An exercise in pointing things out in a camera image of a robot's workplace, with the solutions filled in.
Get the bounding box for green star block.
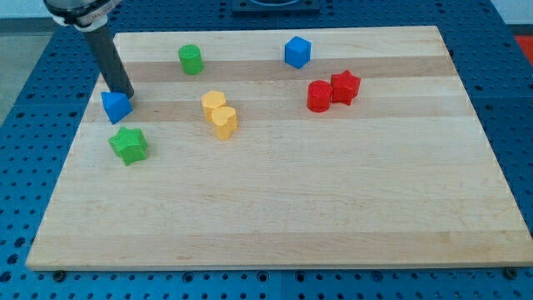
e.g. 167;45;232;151
108;127;147;166

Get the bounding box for blue cube block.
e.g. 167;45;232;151
284;36;311;68

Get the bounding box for blue triangular prism block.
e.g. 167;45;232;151
101;92;132;124

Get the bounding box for red star block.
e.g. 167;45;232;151
331;70;361;106

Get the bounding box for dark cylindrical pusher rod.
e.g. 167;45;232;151
83;25;134;98

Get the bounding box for yellow heart block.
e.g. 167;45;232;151
212;106;238;140

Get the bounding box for red cylinder block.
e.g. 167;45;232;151
306;80;332;113

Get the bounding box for yellow hexagon block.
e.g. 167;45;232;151
201;90;227;123

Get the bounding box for green cylinder block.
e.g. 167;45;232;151
178;44;204;75

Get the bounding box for wooden board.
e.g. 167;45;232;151
27;26;532;272

